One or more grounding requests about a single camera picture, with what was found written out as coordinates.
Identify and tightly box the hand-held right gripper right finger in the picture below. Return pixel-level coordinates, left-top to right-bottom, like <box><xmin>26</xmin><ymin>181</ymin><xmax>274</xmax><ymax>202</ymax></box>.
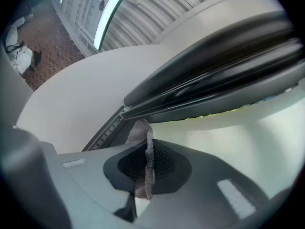
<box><xmin>137</xmin><ymin>139</ymin><xmax>271</xmax><ymax>229</ymax></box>

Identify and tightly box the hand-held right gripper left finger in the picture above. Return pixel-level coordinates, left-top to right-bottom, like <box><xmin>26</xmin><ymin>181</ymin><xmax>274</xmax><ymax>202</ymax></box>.
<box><xmin>39</xmin><ymin>141</ymin><xmax>147</xmax><ymax>229</ymax></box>

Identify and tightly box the frosted window glass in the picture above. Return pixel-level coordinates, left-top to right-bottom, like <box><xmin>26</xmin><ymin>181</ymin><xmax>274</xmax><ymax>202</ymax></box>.
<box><xmin>152</xmin><ymin>84</ymin><xmax>305</xmax><ymax>198</ymax></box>

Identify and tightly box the grey cloth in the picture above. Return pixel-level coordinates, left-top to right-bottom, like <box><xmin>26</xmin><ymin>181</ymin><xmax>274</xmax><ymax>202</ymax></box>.
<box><xmin>125</xmin><ymin>118</ymin><xmax>156</xmax><ymax>200</ymax></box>

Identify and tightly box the black framed glass window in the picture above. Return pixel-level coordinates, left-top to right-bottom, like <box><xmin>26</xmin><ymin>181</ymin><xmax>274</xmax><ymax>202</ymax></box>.
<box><xmin>82</xmin><ymin>10</ymin><xmax>305</xmax><ymax>152</ymax></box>

